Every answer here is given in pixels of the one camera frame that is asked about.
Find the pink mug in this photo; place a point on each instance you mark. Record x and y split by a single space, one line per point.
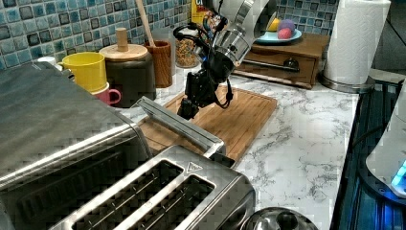
107 95

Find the cereal jar with plastic lid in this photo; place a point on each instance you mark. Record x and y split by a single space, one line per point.
184 54

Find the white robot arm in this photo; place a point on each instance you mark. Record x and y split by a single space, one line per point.
222 48

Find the yellow toy fruit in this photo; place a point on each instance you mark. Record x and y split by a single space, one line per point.
273 27

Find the red toy strawberry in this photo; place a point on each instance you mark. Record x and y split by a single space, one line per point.
284 33

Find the silver kettle lid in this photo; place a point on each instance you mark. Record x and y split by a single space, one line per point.
278 218

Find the paper towel roll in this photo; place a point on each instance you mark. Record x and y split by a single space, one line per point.
358 26

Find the brown wooden utensil holder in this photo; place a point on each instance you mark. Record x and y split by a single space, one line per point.
161 61

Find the yellow mug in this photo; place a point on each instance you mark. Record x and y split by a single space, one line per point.
88 69

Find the oven door with handle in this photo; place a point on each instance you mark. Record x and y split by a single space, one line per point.
178 126

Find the purple toy fruit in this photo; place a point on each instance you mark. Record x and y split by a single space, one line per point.
287 24

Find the silver slot toaster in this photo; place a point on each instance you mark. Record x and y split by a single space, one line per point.
177 189

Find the silver toaster oven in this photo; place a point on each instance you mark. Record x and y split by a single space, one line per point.
60 146

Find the dark canister with wooden lid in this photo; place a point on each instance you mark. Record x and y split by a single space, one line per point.
129 69

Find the light blue plate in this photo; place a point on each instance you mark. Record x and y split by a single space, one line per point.
270 38

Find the steel paper towel holder base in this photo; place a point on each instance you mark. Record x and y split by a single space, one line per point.
366 87

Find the yellow cardboard box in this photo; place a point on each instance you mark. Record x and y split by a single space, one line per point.
198 12

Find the wooden drawer box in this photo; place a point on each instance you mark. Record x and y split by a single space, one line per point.
296 63

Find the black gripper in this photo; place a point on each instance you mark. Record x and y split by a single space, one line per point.
201 86

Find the wooden spoon handle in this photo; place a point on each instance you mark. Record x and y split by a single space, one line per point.
143 15

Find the bamboo cutting board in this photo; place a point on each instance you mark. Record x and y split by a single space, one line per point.
237 126

